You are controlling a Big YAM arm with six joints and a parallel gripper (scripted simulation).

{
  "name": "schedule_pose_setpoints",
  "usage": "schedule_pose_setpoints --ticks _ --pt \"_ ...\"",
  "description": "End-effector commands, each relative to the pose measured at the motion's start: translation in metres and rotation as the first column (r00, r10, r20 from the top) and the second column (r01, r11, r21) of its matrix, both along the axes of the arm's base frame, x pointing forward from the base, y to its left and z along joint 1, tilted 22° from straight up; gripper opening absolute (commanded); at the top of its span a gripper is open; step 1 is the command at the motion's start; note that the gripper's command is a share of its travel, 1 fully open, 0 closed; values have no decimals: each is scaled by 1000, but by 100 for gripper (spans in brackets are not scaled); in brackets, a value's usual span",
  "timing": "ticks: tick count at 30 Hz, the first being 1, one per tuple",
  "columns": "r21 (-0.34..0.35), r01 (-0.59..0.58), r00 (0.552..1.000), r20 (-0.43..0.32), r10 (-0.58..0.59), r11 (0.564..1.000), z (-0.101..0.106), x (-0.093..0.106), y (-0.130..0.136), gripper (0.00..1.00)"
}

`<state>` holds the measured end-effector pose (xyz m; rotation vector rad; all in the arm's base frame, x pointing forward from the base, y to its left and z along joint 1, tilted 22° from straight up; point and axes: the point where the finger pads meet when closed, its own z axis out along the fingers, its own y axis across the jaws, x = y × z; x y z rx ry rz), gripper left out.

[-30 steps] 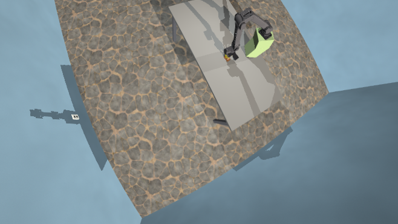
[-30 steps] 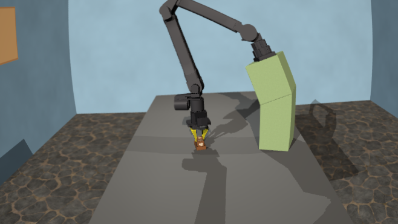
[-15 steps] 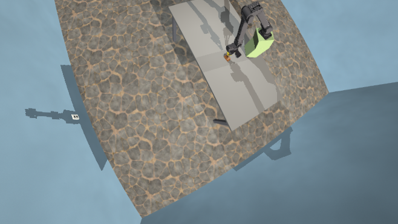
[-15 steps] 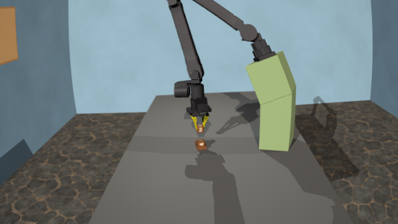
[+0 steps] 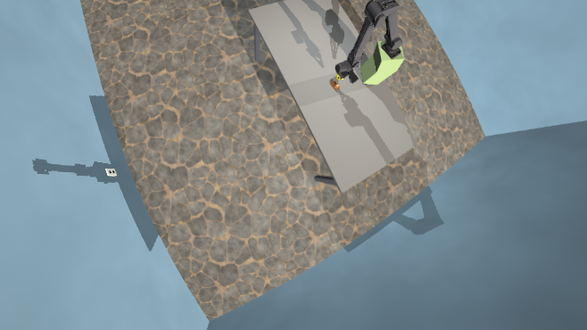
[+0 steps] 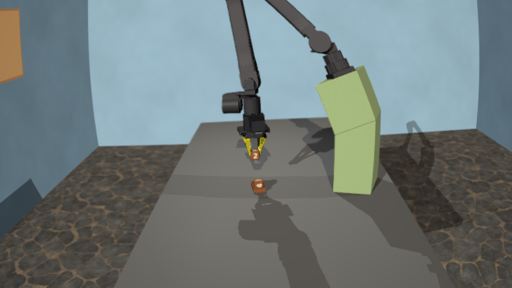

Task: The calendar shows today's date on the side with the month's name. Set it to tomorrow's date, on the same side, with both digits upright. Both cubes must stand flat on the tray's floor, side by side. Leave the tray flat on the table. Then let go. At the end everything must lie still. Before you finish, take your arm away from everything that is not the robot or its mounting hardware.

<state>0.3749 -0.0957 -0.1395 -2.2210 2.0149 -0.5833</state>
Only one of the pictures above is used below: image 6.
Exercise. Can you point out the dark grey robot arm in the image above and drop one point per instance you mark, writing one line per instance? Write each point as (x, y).
(319, 41)

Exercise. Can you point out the brown cube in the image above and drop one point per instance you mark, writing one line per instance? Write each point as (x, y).
(255, 154)
(258, 183)

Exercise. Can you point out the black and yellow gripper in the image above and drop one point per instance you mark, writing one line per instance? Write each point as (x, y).
(248, 135)

